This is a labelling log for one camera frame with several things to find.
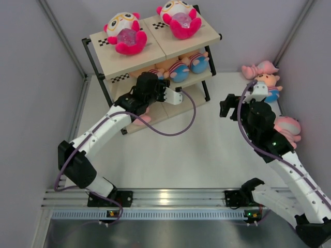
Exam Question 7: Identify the beige three-tier shelf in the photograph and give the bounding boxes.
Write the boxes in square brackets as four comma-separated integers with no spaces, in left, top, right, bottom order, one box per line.
[81,5,223,135]

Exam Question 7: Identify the aluminium frame post right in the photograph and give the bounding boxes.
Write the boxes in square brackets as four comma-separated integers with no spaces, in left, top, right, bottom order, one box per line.
[273,0,318,67]

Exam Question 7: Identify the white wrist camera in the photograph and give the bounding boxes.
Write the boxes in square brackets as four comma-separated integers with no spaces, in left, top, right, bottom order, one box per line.
[244,81,268,103]
[164,87,183,105]

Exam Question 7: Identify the pink striped plush bottom shelf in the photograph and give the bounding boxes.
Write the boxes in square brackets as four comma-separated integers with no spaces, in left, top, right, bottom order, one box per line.
[132,107,151,126]

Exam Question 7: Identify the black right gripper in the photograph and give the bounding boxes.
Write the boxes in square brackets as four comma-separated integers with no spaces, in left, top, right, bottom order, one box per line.
[220,94,259,141]

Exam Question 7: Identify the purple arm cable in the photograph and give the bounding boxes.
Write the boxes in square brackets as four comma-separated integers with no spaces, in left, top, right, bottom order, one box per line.
[237,80,331,211]
[53,89,197,228]

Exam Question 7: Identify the aluminium frame post left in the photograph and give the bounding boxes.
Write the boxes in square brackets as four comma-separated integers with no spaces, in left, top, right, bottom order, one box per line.
[36,0,88,81]

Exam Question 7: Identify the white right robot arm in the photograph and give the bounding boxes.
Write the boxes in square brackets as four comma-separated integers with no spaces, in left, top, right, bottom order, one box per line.
[220,94,330,247]

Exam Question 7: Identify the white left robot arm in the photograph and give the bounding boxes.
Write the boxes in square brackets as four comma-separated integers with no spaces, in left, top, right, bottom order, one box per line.
[58,72,170,206]

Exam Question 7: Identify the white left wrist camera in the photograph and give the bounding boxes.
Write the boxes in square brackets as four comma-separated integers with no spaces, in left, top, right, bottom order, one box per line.
[164,87,183,105]

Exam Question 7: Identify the peach doll on middle shelf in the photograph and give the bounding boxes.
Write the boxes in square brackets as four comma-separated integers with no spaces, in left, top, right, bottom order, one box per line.
[178,50,209,74]

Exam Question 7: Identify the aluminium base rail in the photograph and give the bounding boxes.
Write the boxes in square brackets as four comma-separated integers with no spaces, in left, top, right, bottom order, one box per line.
[41,189,234,209]

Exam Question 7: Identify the pink striped plush right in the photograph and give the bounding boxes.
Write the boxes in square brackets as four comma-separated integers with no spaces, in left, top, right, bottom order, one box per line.
[274,116,302,149]

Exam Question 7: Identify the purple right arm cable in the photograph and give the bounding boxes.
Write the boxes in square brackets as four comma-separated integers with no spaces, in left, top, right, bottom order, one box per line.
[237,80,331,211]

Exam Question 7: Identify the white pink panda plush glasses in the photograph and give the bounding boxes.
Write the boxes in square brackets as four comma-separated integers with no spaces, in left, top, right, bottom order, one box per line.
[103,12,147,55]

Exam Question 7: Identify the aluminium frame post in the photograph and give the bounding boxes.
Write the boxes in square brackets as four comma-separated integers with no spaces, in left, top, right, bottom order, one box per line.
[36,0,88,81]
[273,0,318,67]

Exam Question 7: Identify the peach doll blue pants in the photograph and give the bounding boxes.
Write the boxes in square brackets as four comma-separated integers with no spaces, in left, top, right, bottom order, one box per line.
[156,58,189,83]
[254,73,283,103]
[129,67,166,80]

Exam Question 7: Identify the pink plush far corner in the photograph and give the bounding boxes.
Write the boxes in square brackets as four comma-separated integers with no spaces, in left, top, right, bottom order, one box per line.
[241,60,279,80]

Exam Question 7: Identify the white panda toy on shelf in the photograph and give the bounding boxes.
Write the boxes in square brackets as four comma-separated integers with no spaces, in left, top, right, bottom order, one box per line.
[156,1,202,40]

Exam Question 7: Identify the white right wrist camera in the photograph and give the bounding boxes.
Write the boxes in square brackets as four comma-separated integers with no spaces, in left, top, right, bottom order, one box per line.
[244,81,268,103]

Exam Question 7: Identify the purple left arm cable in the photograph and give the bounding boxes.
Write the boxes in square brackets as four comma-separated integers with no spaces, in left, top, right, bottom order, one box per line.
[53,89,197,228]

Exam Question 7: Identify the white slotted cable duct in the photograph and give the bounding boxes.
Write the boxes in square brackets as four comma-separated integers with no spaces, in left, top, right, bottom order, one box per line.
[51,208,262,220]

